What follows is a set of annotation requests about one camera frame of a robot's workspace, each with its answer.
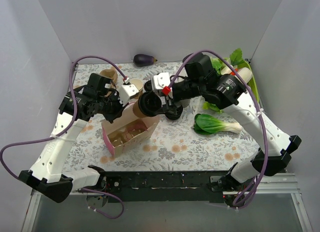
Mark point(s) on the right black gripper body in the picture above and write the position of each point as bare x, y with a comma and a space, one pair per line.
167, 101

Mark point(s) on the green plastic basket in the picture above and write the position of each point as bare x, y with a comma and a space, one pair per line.
251, 83

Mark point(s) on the floral table mat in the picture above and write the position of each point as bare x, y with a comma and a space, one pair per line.
173, 146

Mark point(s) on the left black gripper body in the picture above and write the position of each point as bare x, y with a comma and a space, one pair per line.
116, 110

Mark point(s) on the paper bag with pink handles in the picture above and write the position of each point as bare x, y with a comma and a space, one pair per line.
127, 117

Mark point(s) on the bok choy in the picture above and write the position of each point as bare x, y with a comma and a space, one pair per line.
206, 125

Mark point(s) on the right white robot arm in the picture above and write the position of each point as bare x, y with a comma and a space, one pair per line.
236, 99

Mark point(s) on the purple eggplant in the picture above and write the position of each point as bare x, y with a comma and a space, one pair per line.
143, 60

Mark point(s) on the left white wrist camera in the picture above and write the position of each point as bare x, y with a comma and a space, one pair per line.
126, 91

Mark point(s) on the stack of black lids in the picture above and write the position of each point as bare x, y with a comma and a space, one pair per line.
174, 113

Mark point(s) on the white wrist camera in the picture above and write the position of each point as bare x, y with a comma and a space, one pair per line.
126, 91
160, 84

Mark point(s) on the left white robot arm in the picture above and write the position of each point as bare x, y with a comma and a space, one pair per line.
46, 175

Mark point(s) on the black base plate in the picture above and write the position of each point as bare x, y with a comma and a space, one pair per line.
138, 186

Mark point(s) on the stack of cardboard carriers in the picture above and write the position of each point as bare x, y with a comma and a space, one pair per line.
111, 74

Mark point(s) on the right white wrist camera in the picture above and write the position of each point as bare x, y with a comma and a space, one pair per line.
160, 84

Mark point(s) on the stack of paper cups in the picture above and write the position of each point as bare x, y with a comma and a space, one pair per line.
139, 85

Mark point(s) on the green lettuce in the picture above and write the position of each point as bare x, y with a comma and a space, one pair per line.
217, 64

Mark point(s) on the grey holder cup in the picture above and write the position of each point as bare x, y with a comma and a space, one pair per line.
185, 103

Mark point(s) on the white radish with leaves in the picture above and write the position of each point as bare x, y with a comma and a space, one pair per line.
235, 58

